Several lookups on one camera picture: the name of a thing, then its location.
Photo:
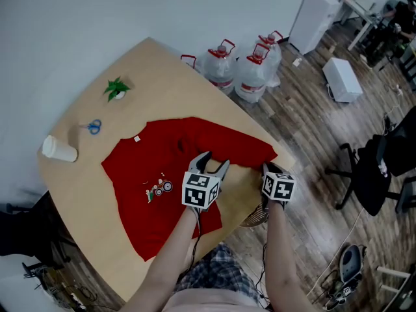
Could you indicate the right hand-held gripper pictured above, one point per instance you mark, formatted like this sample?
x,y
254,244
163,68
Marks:
x,y
279,187

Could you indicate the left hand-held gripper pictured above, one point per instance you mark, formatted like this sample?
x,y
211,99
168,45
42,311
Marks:
x,y
200,190

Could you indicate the red long-sleeved top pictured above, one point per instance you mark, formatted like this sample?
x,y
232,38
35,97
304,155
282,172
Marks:
x,y
152,161

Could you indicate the person's right forearm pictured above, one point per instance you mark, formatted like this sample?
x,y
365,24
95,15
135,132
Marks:
x,y
282,258

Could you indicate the person's left forearm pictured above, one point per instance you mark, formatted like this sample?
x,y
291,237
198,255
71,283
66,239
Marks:
x,y
165,258

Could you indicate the black office chair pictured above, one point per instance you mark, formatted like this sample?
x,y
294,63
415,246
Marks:
x,y
404,148
370,177

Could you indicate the person's plaid trousers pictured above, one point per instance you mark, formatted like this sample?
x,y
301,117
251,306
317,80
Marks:
x,y
221,268

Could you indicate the small white floor scrap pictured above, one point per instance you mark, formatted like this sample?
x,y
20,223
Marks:
x,y
297,62

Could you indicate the white box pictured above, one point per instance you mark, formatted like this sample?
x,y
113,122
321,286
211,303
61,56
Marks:
x,y
343,80

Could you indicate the grey rounded appliance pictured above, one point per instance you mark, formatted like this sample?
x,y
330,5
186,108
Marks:
x,y
351,262

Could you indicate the small green potted plant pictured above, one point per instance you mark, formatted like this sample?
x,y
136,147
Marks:
x,y
115,87

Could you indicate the person's pink shirt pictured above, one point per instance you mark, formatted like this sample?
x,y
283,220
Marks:
x,y
211,301

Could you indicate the white paper cup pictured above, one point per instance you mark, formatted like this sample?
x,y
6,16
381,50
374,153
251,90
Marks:
x,y
59,149

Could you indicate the tall white cabinet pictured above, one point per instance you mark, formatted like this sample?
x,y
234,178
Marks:
x,y
312,18

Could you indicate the white desk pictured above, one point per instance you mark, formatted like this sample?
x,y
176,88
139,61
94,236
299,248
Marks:
x,y
360,15

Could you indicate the black chair with armrest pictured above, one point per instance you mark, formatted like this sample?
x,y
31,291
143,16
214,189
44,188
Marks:
x,y
22,232

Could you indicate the white metal frame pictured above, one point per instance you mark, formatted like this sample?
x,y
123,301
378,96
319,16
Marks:
x,y
393,276

